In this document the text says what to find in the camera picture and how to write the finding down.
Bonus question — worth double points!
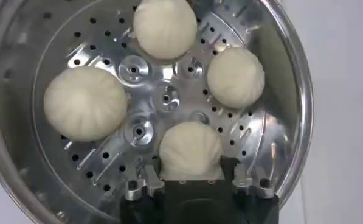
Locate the white steamed bun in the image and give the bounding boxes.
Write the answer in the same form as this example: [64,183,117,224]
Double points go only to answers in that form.
[158,121,225,181]
[133,0,198,60]
[206,46,266,110]
[43,66,128,143]

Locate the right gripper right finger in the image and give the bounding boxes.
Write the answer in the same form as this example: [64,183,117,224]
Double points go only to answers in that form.
[232,163,275,200]

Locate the steel steamer basket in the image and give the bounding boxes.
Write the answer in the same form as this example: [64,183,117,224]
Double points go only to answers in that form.
[0,0,314,224]

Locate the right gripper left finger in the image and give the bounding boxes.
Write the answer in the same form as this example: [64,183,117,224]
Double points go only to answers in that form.
[125,163,165,201]

